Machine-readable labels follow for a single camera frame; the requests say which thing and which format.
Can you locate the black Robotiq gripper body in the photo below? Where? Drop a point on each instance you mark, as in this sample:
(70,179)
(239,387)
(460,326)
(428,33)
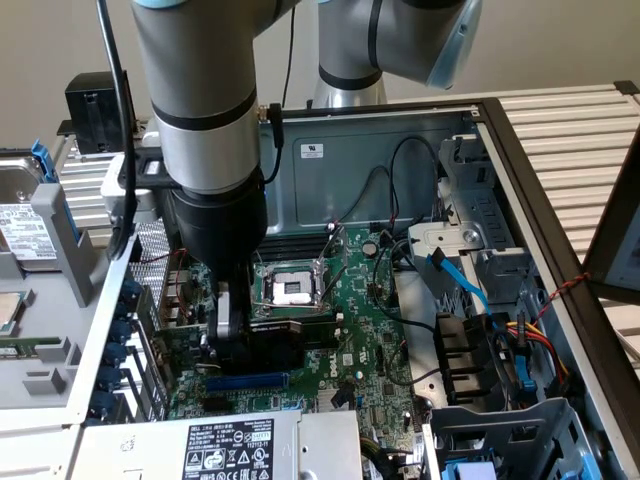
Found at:
(220,220)

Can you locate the green GPU with black fan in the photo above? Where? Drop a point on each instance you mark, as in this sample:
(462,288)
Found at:
(180,345)

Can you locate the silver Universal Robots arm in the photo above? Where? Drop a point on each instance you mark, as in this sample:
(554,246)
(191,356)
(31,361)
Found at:
(200,60)

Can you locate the blue expansion slot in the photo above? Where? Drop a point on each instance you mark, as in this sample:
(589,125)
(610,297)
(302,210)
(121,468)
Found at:
(245,383)

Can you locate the silver locking lever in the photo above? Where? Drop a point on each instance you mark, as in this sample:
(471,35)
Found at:
(290,303)

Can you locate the CPU socket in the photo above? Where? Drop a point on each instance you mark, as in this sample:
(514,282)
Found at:
(290,290)

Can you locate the black RAM slot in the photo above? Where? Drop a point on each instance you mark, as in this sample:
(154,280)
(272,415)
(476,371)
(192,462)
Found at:
(295,242)
(320,316)
(295,255)

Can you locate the short black expansion slot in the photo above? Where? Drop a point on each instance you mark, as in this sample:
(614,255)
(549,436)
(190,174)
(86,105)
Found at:
(214,405)

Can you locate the blue card retention clip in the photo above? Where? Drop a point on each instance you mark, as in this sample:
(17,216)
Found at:
(132,291)
(108,380)
(123,310)
(114,355)
(120,332)
(101,403)

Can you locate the white sticker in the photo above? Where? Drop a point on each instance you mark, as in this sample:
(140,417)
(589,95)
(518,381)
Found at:
(311,150)

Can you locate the silver socket cover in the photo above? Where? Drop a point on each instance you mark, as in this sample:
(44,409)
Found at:
(337,250)

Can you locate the silver chipset heatsink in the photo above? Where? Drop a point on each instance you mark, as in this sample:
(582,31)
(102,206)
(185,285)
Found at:
(325,402)

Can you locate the green Dell motherboard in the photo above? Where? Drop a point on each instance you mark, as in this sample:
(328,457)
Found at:
(360,300)

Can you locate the open grey PC case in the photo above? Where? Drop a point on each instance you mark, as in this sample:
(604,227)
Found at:
(350,175)

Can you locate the grey power supply unit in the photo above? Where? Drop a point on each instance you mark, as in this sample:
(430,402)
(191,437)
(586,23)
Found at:
(150,445)

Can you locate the coin cell battery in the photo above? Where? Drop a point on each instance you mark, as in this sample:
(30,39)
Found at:
(370,247)

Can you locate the black CPU cooler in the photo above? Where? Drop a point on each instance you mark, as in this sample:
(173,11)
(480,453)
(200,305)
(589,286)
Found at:
(90,110)

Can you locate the grey parts rack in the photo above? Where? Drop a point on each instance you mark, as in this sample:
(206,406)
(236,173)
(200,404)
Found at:
(50,310)

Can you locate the silver hard disk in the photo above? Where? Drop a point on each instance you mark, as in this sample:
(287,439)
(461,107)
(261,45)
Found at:
(25,230)

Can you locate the silver CPU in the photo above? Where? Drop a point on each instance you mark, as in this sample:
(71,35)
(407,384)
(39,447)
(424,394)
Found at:
(10,312)

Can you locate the black plastic fan shroud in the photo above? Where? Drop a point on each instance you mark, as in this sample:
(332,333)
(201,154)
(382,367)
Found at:
(460,350)

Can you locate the grey metal disk bay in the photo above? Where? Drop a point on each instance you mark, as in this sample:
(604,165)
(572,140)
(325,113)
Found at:
(480,210)

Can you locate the light blue disk tray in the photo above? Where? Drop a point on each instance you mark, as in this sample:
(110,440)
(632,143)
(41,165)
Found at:
(470,472)

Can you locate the grey perforated disk cage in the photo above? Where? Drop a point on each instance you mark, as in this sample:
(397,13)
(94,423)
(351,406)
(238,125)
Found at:
(500,425)

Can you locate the dark framed panel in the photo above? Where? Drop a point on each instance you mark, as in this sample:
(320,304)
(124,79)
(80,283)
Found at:
(607,240)

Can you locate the black table end cap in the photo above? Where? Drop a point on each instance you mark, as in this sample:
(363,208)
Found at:
(627,90)

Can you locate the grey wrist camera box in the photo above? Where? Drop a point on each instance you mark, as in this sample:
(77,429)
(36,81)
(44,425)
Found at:
(112,185)

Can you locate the blue disk carrier bracket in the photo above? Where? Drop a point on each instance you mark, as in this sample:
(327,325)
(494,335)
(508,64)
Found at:
(42,160)

